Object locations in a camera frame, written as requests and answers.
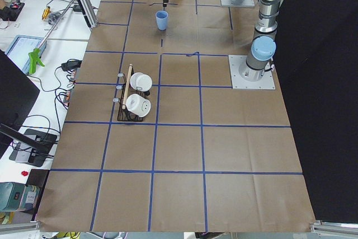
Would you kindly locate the white smiley mug right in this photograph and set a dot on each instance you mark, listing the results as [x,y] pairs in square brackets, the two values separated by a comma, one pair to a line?
[141,82]

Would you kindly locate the brown paper table cover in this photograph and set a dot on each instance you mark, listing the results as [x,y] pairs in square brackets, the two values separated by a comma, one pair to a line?
[206,157]

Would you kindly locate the black wire mug rack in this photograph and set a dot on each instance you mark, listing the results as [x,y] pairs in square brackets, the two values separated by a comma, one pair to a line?
[134,91]

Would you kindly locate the black monitor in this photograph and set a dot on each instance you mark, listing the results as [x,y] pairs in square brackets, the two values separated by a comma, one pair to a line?
[18,94]

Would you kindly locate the green handled reacher tool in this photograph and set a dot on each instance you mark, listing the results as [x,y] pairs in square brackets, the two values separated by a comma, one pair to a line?
[46,37]

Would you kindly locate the white smiley mug left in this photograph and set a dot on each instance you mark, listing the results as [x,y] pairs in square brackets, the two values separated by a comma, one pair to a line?
[138,105]

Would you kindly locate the blue framed tablet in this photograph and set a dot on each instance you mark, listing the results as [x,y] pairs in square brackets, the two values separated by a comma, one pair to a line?
[25,52]

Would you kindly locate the light blue plastic cup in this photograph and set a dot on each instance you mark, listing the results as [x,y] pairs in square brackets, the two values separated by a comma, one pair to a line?
[162,19]

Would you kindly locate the white smiley mug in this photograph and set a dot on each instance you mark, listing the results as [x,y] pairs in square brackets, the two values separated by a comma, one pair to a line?
[138,105]
[141,82]

